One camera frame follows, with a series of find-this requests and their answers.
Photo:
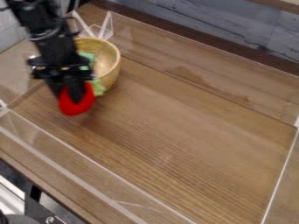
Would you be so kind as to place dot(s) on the black equipment under table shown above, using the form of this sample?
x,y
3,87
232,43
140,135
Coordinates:
x,y
23,210

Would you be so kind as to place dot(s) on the clear acrylic stand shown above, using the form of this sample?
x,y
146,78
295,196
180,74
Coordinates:
x,y
96,31

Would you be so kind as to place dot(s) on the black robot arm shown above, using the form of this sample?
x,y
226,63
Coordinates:
x,y
39,18

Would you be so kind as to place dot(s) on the green rectangular block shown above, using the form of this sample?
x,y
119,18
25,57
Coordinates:
x,y
89,56

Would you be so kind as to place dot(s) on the clear acrylic tray wall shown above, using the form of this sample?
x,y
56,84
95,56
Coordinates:
x,y
89,189

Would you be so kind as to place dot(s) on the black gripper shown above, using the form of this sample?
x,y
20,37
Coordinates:
x,y
57,65

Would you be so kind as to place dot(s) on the wooden bowl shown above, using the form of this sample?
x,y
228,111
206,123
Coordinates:
x,y
105,62

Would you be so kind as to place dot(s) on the red plush strawberry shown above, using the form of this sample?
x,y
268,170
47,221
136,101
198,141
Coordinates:
x,y
68,107

